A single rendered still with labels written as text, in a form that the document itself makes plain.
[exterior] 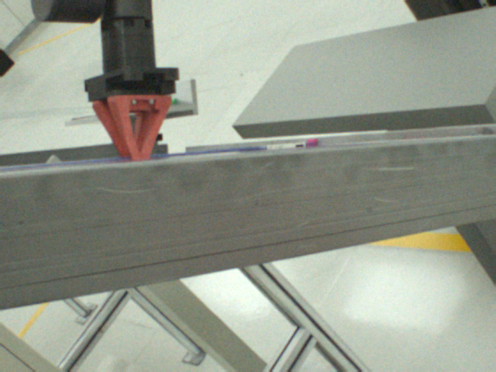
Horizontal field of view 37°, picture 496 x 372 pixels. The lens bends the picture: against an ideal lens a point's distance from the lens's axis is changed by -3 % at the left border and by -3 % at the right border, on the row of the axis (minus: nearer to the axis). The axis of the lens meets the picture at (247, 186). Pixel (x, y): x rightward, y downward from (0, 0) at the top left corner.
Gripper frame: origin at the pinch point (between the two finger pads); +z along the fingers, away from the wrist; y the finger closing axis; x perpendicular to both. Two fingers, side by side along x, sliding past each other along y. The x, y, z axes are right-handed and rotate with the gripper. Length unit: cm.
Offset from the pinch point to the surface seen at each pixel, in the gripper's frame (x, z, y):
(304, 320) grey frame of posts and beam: 49, 31, -33
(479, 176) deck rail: 7.3, 3.2, 38.0
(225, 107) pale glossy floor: 150, -21, -194
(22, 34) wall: 278, -161, -769
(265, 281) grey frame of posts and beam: 41, 22, -32
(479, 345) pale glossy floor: 86, 42, -21
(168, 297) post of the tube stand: 36, 27, -57
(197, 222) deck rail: -17.3, 3.8, 38.1
